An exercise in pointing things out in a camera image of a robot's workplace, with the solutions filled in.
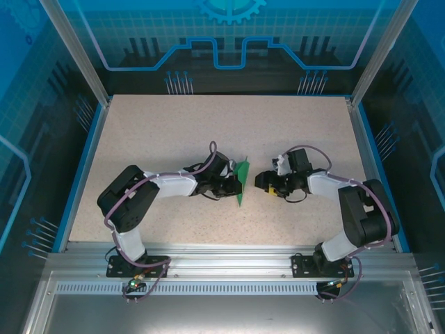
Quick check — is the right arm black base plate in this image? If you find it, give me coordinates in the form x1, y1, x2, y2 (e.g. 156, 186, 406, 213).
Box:
291, 253, 355, 278

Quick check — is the green paper sheet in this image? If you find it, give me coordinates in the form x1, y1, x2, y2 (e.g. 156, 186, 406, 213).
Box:
232, 155, 252, 209

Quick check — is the aluminium frame rail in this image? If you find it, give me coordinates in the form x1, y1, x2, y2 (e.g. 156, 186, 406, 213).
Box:
47, 242, 416, 279

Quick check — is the steel sheet tray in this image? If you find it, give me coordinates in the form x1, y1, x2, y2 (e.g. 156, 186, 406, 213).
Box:
20, 271, 445, 334

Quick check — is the slotted aluminium cable duct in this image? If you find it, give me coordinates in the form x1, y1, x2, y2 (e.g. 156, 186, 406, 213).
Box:
55, 282, 326, 296

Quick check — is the blue table edge strip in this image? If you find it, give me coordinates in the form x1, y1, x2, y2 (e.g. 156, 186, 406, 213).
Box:
51, 102, 108, 253
355, 103, 412, 253

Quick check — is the aluminium corner post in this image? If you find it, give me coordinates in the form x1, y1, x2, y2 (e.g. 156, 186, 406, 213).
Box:
38, 0, 113, 106
350, 0, 419, 106

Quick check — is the left base cable connector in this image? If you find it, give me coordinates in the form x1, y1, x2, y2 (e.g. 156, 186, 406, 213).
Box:
125, 273, 146, 292

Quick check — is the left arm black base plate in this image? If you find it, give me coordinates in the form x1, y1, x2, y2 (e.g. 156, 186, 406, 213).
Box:
106, 255, 170, 278

